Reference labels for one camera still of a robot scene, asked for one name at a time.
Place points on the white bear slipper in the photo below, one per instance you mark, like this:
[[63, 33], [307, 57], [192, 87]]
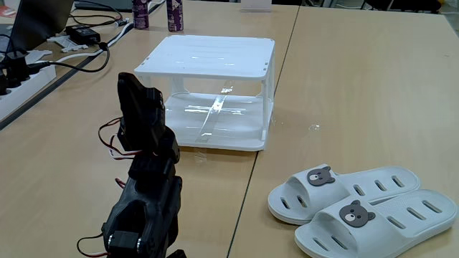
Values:
[[376, 229], [322, 193]]

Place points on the white two-tier plastic box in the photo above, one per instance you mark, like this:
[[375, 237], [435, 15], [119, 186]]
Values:
[[215, 57]]

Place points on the black power adapter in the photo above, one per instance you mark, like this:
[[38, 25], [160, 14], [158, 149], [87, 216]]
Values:
[[83, 34]]

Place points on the purple drink can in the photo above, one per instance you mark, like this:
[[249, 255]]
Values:
[[140, 14], [175, 16]]

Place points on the white plastic part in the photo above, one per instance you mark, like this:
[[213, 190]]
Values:
[[37, 56], [68, 43]]

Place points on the black flat device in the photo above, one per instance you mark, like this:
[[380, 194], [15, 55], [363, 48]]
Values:
[[104, 4]]

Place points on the white power strip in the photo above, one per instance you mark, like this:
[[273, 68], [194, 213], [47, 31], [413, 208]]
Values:
[[25, 89]]

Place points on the black laptop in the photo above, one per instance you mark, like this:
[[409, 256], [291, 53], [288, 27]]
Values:
[[39, 21]]

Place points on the black power plug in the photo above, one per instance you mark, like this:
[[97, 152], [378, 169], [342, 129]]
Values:
[[17, 66], [3, 82]]

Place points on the red flat item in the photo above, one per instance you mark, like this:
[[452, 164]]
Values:
[[7, 11]]

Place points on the white card stand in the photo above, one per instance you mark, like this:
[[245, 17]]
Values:
[[255, 5]]

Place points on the black chair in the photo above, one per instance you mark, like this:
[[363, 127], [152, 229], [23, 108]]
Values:
[[401, 5]]

